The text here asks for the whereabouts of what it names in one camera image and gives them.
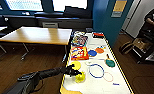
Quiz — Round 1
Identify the yellow bowl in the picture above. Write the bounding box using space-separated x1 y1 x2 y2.
74 71 87 84

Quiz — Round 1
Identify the yellow table tennis paddle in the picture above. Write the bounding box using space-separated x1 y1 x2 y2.
71 60 82 71

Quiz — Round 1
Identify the blue bowl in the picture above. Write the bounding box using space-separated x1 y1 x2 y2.
87 49 98 58

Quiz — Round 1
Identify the green table tennis paddle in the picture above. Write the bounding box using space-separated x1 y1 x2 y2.
105 53 116 68

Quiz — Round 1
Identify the red black device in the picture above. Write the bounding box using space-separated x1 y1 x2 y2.
92 32 106 39

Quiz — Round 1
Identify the black cushion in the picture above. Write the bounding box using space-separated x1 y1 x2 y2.
64 6 91 19

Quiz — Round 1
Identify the dark window bench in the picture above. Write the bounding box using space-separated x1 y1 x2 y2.
0 11 94 30

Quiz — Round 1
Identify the black wheeled cart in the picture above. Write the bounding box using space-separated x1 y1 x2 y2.
131 29 154 64

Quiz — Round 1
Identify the blue plastic ring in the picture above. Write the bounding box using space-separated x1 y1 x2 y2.
88 63 106 79

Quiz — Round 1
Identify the white ring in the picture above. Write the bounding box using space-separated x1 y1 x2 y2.
74 30 87 37

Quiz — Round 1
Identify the yellow wall sign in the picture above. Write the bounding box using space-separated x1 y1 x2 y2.
111 0 128 18

